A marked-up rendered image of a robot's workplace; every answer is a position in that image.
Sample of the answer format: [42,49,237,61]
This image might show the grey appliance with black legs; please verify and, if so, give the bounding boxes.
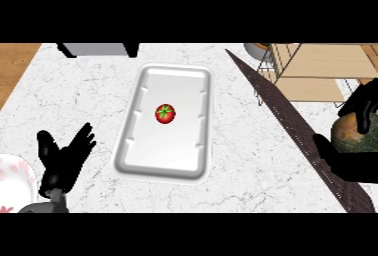
[57,43,141,59]

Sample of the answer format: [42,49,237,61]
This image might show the green and orange squash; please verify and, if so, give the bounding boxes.
[330,111,378,154]

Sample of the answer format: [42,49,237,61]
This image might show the wooden tiered wire shelf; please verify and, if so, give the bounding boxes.
[256,43,378,110]

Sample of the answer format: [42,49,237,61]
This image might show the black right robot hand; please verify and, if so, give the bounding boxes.
[312,78,378,185]

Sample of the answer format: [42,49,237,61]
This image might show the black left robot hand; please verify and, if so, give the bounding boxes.
[36,122,98,201]

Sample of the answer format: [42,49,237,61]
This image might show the red tomato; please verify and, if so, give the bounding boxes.
[156,103,178,125]

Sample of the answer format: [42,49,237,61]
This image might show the white plate with pink flowers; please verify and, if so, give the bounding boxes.
[0,153,39,214]

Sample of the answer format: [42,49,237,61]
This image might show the pale grey round pot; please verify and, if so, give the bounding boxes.
[243,43,274,62]

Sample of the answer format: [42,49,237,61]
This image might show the dark brown placemat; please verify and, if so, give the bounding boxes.
[225,48,378,214]

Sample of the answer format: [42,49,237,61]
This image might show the white rectangular tray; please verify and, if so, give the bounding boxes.
[111,63,215,186]

